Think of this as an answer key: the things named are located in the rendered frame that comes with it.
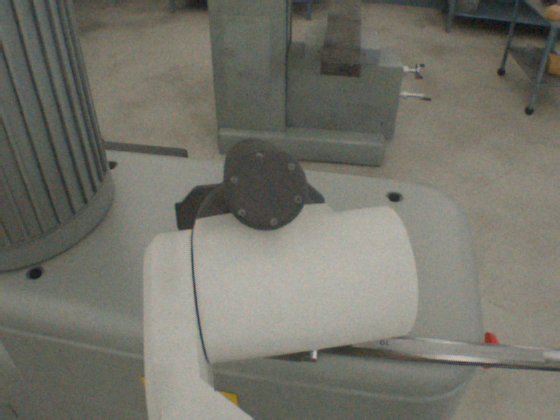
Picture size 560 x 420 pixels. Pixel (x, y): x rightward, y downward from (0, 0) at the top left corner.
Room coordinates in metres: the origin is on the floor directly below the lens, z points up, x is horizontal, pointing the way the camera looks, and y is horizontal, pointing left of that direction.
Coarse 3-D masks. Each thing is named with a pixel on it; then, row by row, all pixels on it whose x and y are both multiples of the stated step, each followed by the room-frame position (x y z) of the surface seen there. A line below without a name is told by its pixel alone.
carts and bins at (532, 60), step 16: (528, 0) 4.50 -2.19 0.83; (544, 0) 4.52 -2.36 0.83; (544, 16) 4.09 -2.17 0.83; (512, 32) 4.66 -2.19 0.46; (512, 48) 4.64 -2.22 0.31; (528, 48) 4.39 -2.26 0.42; (544, 48) 4.68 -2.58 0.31; (528, 64) 4.27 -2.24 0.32; (544, 64) 3.90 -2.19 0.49; (544, 80) 3.97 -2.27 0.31; (528, 112) 3.90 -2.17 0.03
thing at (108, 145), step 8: (104, 144) 0.78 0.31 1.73; (112, 144) 0.78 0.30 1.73; (120, 144) 0.78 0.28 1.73; (128, 144) 0.78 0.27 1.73; (136, 144) 0.78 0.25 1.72; (144, 144) 0.78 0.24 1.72; (136, 152) 0.75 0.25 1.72; (144, 152) 0.75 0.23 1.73; (152, 152) 0.75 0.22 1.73; (160, 152) 0.75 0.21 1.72; (168, 152) 0.75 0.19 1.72; (176, 152) 0.75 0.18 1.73; (184, 152) 0.75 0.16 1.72
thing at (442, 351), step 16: (400, 336) 0.24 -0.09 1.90; (304, 352) 0.23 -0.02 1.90; (336, 352) 0.23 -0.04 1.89; (352, 352) 0.23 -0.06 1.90; (368, 352) 0.23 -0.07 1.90; (384, 352) 0.23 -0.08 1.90; (400, 352) 0.23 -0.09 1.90; (416, 352) 0.23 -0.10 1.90; (432, 352) 0.23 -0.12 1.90; (448, 352) 0.23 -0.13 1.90; (464, 352) 0.23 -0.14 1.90; (480, 352) 0.23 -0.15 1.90; (496, 352) 0.23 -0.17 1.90; (512, 352) 0.23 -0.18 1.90; (528, 352) 0.22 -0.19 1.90; (544, 352) 0.22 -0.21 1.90; (512, 368) 0.21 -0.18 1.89; (528, 368) 0.21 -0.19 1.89; (544, 368) 0.21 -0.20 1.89
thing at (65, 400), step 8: (64, 400) 0.28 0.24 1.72; (72, 400) 0.28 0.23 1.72; (80, 400) 0.28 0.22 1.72; (72, 408) 0.28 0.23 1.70; (80, 408) 0.28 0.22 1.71; (88, 408) 0.28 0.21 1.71; (96, 408) 0.28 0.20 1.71; (104, 408) 0.28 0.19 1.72; (112, 408) 0.27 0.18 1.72; (120, 408) 0.27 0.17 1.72; (72, 416) 0.28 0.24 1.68; (80, 416) 0.28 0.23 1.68; (88, 416) 0.28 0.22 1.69; (96, 416) 0.28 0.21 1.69; (104, 416) 0.28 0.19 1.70; (112, 416) 0.27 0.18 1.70; (120, 416) 0.27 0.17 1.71; (128, 416) 0.27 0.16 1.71; (136, 416) 0.27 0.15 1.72; (144, 416) 0.27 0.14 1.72
